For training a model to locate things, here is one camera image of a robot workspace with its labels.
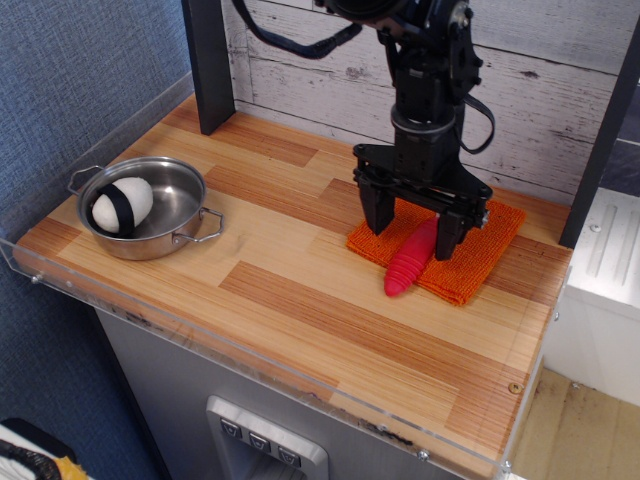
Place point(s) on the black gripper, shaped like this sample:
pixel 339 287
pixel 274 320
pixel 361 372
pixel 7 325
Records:
pixel 423 167

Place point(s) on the spoon with red handle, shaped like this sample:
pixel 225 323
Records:
pixel 410 260

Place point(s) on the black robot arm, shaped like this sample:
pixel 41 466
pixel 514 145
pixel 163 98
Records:
pixel 433 66

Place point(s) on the orange knitted cloth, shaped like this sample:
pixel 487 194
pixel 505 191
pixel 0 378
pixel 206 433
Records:
pixel 455 280

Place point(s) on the white toy sink unit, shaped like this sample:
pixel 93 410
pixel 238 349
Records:
pixel 593 338

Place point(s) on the stainless steel pot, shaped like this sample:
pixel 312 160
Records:
pixel 178 215

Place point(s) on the silver dispenser button panel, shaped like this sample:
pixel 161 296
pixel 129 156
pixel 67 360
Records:
pixel 252 447

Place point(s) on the grey toy fridge cabinet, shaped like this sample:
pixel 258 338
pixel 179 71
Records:
pixel 172 385

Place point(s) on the white plush sushi toy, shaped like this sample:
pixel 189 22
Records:
pixel 122 206

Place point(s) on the clear acrylic table guard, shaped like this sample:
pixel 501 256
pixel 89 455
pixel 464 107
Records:
pixel 279 295

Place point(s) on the yellow object at corner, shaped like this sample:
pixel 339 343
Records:
pixel 69 470

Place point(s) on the dark right frame post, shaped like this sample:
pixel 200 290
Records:
pixel 607 134

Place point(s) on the dark frame post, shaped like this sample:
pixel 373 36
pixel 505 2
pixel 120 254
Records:
pixel 205 32
pixel 607 134

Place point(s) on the dark left frame post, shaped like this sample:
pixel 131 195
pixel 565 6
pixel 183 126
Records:
pixel 205 32

